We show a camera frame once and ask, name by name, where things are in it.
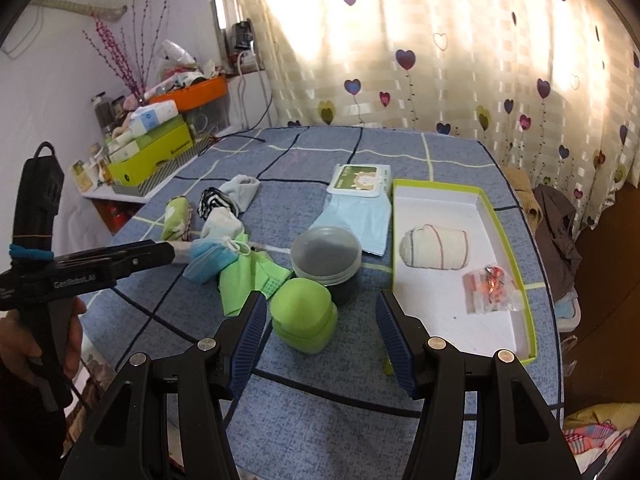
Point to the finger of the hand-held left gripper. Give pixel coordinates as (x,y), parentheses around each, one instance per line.
(142,257)

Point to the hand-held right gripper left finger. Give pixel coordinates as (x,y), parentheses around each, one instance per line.
(250,340)

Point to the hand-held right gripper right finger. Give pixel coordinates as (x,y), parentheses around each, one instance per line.
(395,345)

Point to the green rabbit towel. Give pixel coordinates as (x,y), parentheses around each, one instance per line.
(175,217)

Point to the white box with green rim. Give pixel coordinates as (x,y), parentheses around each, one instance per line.
(450,320)

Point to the blue face mask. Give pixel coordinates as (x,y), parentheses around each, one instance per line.
(207,260)

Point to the person's left forearm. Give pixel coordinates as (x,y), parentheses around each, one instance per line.
(25,430)

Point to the person's left hand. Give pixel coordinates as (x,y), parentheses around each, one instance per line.
(12,340)

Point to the blue elastic band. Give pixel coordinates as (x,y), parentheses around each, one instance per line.
(30,254)

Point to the red object under shelf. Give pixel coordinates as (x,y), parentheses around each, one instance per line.
(115,217)

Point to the green round container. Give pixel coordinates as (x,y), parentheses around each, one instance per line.
(302,317)

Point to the small yellow box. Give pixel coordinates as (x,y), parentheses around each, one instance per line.
(82,174)

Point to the green cloth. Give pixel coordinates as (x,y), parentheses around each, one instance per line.
(250,275)

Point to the white shelf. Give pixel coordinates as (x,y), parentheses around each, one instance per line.
(112,192)

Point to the blue checked bed sheet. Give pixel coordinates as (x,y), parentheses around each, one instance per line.
(320,410)

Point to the lime green box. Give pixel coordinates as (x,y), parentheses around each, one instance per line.
(150,157)

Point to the rolled white striped towel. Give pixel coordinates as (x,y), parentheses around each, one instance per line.
(435,250)

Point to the black jar with clear lid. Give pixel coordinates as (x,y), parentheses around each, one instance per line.
(327,260)

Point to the clear packet with orange contents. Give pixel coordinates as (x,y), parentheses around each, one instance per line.
(487,287)

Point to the green white flat box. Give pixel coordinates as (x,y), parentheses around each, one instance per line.
(145,136)

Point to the light blue cloth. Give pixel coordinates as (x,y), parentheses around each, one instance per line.
(357,227)

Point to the white blue tissue pack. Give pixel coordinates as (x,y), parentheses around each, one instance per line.
(152,115)

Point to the clear plastic container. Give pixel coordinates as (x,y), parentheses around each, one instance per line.
(212,120)

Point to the wet wipes pack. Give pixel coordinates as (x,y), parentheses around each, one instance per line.
(357,180)

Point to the orange tray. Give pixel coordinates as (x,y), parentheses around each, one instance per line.
(192,92)

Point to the pink flower branches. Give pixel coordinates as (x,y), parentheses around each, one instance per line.
(125,45)

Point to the beige cloth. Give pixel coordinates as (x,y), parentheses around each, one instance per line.
(522,195)

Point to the brown clothing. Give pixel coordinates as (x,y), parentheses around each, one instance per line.
(555,230)

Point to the white plastic bag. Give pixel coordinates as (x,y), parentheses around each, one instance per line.
(175,57)

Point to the colourful checked cloth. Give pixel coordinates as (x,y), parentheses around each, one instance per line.
(595,435)

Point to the black device on windowsill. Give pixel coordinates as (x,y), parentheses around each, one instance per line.
(243,32)

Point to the heart print curtain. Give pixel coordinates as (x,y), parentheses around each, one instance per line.
(425,45)

